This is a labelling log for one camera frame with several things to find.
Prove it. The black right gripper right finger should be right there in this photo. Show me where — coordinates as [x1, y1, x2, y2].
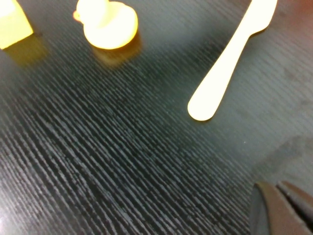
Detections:
[277, 181, 313, 235]

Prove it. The yellow rubber duck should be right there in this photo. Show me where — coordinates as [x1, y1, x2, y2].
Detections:
[72, 0, 139, 50]

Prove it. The yellow plastic knife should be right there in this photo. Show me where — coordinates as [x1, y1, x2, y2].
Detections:
[187, 0, 279, 122]

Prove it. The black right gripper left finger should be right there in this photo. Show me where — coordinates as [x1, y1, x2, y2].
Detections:
[249, 181, 311, 235]

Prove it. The yellow foam block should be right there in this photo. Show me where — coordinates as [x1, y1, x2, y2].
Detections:
[0, 0, 34, 49]

